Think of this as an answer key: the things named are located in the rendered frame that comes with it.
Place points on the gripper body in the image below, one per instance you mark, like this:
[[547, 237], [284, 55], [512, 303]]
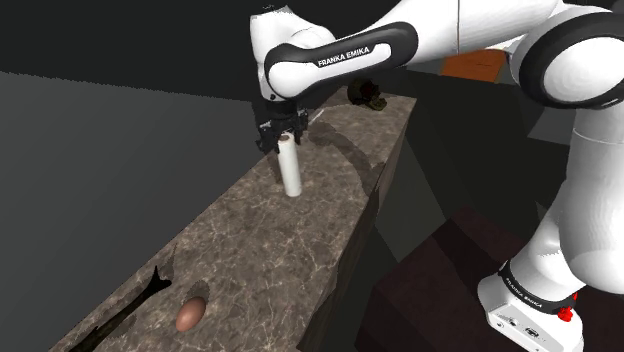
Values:
[[276, 116]]

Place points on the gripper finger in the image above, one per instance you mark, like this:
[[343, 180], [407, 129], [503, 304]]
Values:
[[297, 135], [266, 142]]

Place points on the white cylinder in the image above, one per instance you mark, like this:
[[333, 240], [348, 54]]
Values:
[[290, 166]]

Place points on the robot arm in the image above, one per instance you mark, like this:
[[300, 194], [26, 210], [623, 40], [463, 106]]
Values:
[[580, 195]]

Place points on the dark skull figure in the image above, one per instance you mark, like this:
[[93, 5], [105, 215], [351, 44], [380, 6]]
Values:
[[366, 94]]

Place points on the brown egg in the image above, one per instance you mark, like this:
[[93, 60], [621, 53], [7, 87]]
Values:
[[190, 314]]

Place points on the orange wooden furniture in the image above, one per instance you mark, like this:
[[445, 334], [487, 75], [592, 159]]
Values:
[[474, 66]]

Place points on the black long utensil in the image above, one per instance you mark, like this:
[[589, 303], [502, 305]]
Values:
[[122, 316]]

